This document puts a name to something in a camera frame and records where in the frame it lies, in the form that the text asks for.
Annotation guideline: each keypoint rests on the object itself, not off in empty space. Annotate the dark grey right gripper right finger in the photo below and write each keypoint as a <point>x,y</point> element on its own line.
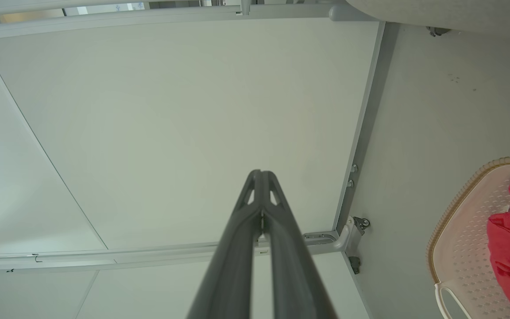
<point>297,274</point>

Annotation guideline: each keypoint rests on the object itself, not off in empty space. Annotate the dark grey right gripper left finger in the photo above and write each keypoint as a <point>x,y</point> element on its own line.
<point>226,274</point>

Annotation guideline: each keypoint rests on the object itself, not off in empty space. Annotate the silver black caster wheel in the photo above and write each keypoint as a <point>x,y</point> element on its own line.
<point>361,223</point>

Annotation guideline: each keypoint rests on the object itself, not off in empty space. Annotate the white perforated laundry basket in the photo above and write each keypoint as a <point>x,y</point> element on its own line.
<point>463,248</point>

